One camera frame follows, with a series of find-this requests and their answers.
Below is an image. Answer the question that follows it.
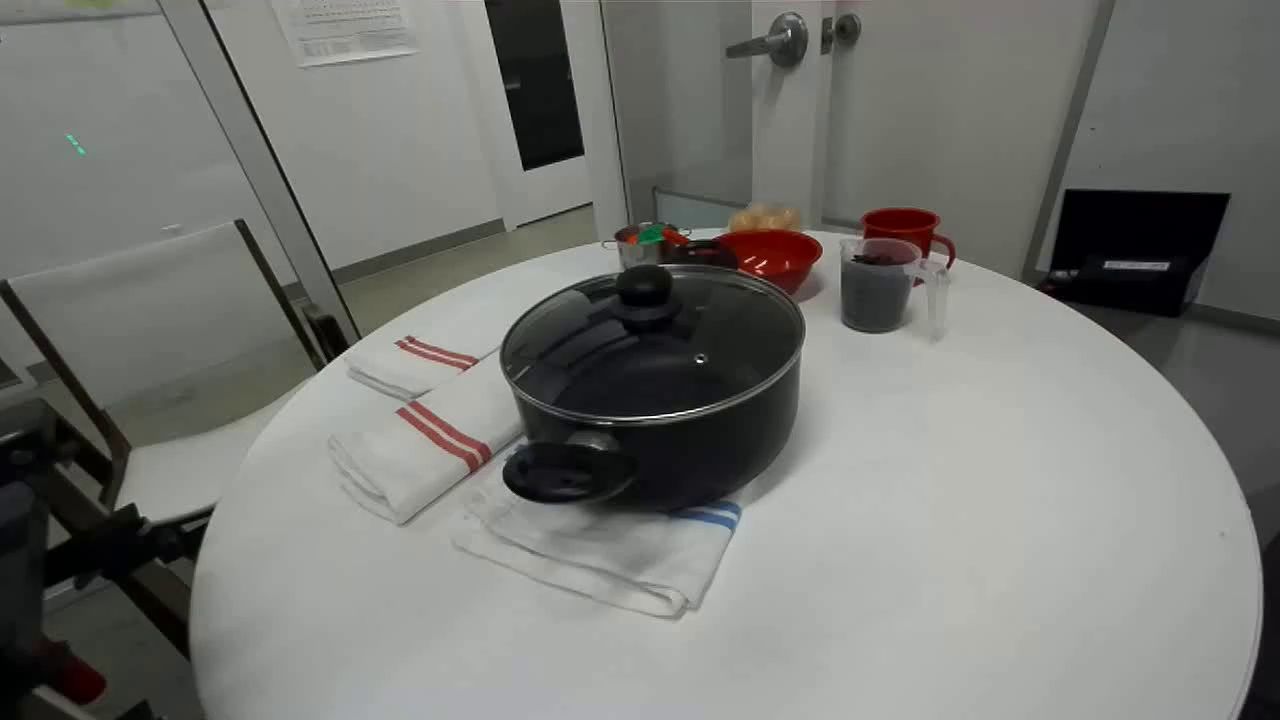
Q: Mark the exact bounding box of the white paper notice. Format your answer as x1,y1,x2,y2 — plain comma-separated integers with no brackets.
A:
268,0,423,74

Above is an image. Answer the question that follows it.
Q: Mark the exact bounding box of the black cooking pot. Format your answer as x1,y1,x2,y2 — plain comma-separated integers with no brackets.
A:
502,261,814,518

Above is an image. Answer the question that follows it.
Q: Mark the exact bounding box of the silver door lever handle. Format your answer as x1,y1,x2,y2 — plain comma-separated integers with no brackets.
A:
722,7,814,74

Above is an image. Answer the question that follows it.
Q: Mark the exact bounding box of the dark narrow window panel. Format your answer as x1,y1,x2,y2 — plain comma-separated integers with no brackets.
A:
482,0,590,176

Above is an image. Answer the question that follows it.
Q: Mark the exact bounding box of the grey measuring cup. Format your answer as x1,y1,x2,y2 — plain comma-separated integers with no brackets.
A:
838,238,929,338

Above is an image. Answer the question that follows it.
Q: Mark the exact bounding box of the white towel with blue stripe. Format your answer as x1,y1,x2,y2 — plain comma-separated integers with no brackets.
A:
451,469,745,624

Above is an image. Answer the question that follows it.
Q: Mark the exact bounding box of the red mug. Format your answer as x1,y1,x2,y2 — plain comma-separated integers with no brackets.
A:
861,205,962,274

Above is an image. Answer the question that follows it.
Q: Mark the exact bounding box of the red bowl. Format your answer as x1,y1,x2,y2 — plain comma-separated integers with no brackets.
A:
711,229,830,301

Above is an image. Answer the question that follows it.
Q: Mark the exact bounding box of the white door with frosted glass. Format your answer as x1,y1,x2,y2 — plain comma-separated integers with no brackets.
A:
597,0,831,231

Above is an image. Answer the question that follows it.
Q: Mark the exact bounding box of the white towel with red stripes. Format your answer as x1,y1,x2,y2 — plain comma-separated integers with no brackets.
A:
346,301,527,404
330,386,527,530

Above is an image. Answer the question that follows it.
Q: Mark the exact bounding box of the glass lid with black knob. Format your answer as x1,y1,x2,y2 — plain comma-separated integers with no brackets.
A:
502,261,809,430

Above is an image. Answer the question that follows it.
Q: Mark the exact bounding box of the silver door lock knob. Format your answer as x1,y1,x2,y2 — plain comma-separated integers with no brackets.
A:
815,7,864,62

